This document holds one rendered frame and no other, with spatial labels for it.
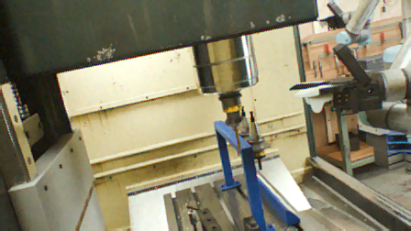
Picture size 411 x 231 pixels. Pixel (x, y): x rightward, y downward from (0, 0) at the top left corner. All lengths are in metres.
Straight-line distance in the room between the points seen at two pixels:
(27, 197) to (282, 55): 1.59
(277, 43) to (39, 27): 1.46
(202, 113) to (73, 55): 1.26
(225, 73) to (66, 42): 0.34
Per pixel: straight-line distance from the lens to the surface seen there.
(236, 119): 0.89
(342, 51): 0.88
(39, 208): 0.70
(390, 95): 0.91
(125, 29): 0.74
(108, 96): 1.88
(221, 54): 0.80
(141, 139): 1.92
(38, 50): 0.76
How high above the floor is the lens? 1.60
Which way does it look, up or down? 12 degrees down
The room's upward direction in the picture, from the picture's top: 11 degrees counter-clockwise
